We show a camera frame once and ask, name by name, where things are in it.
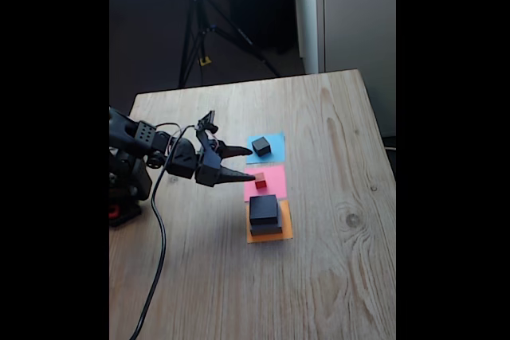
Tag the large grey square block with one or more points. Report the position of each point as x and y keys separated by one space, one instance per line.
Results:
x=267 y=230

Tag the blue paper sheet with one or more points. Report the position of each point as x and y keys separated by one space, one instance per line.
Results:
x=277 y=147

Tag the black tripod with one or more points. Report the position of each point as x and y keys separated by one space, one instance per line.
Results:
x=198 y=29

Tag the red black table clamp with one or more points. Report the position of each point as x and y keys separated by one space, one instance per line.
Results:
x=113 y=211

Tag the yellow tag on tripod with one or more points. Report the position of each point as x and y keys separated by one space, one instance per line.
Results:
x=205 y=61

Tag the pink paper sheet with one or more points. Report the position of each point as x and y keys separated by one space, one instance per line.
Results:
x=277 y=180

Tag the small dark grey cube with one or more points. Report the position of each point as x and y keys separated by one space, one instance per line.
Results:
x=261 y=145

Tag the small red cube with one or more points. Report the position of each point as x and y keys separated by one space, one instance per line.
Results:
x=261 y=181

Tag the orange paper sheet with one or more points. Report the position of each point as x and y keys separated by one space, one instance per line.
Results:
x=287 y=228

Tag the white grey cabinet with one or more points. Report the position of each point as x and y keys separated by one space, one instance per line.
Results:
x=358 y=17

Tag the medium black square block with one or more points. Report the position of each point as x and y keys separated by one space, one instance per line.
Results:
x=263 y=209

